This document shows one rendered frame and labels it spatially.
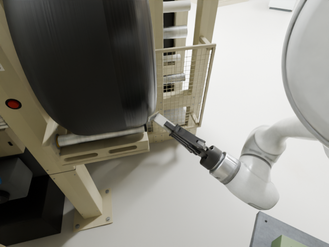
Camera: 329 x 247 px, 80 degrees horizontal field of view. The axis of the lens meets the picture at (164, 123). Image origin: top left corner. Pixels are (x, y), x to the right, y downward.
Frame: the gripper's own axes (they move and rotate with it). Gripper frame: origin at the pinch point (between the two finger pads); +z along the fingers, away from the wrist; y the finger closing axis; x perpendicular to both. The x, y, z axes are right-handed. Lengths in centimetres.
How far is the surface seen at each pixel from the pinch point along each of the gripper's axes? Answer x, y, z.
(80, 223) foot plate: -67, 97, 11
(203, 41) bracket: 68, 39, 14
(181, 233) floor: -31, 86, -49
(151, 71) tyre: 3.9, -16.8, 9.5
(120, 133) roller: -9.2, 16.4, 12.5
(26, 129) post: -29, 18, 42
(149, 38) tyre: 8.2, -21.8, 13.4
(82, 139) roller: -19.9, 16.3, 22.4
